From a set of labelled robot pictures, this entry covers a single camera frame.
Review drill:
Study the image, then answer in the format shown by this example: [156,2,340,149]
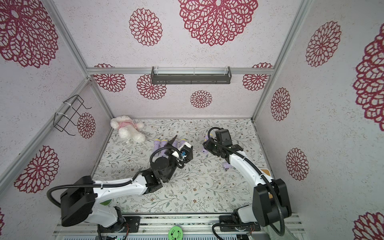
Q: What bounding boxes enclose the green round disc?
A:
[168,226,183,240]

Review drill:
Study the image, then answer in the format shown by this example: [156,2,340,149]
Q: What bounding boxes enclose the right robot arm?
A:
[203,127,292,240]

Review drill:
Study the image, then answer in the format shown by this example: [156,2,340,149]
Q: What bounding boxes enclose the black wall shelf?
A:
[150,67,233,85]

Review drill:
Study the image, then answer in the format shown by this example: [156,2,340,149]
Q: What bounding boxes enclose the black wire wall rack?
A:
[53,95,92,137]

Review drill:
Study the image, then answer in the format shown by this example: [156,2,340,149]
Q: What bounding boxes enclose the white plush toy pink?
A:
[110,116,146,144]

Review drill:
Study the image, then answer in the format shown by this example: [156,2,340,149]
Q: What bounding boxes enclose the green cloth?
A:
[263,226,297,240]

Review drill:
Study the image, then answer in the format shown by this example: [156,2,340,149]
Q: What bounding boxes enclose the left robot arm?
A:
[47,138,193,233]

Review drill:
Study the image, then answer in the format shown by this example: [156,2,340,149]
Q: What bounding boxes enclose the green tape roll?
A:
[101,200,112,206]

